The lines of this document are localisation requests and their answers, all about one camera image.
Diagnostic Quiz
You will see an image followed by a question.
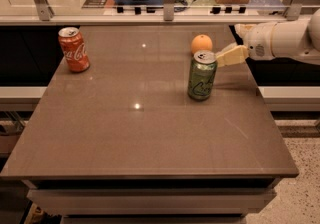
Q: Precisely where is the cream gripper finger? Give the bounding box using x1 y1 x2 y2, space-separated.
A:
216 43 249 67
235 24 257 38

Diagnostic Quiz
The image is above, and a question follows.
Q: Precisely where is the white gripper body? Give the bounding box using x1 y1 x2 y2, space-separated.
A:
243 23 275 61

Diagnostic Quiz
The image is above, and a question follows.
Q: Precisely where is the orange fruit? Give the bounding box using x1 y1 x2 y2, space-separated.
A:
191 34 213 54

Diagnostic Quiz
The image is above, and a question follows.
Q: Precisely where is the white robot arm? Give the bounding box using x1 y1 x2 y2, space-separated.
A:
216 10 320 67

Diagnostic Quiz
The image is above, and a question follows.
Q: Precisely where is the green soda can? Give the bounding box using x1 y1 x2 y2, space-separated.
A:
187 50 217 101

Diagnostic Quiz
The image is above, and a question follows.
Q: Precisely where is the red coca-cola can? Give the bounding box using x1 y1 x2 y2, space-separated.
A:
58 27 90 72

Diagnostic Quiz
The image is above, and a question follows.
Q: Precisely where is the grey table drawer front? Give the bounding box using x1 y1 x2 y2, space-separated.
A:
28 189 276 216

